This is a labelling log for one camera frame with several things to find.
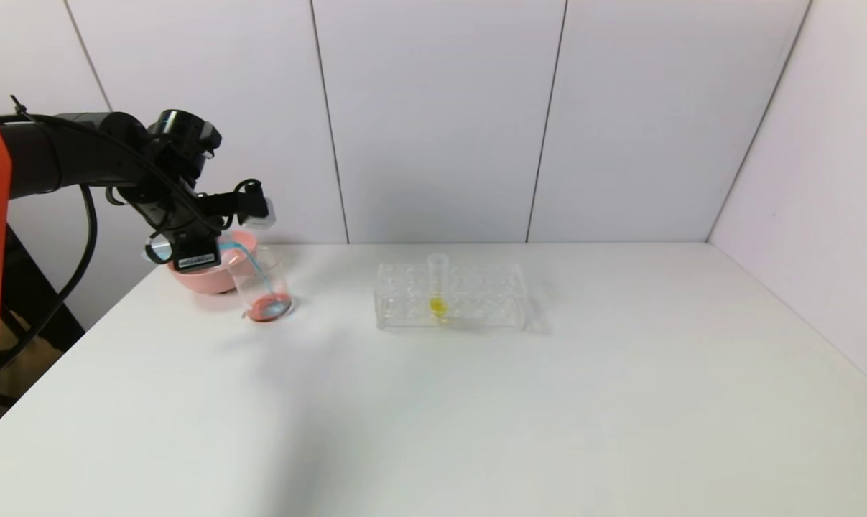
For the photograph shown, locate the test tube with blue pigment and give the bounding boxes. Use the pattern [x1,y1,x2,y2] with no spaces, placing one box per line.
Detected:
[144,239,251,265]

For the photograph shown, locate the test tube with yellow pigment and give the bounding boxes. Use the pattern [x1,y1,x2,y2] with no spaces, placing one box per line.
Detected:
[427,253,449,321]

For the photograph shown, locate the clear acrylic test tube rack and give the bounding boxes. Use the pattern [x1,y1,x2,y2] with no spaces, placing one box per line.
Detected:
[374,260,529,332]

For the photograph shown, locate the clear glass beaker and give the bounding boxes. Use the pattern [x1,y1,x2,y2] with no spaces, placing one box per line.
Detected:
[229,246,292,323]

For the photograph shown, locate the pink bowl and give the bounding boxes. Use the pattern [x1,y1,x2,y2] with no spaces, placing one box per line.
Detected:
[166,230,259,295]

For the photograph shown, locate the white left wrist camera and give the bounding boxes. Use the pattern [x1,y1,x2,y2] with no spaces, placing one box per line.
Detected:
[243,195,277,230]

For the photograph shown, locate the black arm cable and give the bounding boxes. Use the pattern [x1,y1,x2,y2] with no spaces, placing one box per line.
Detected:
[0,97,269,378]

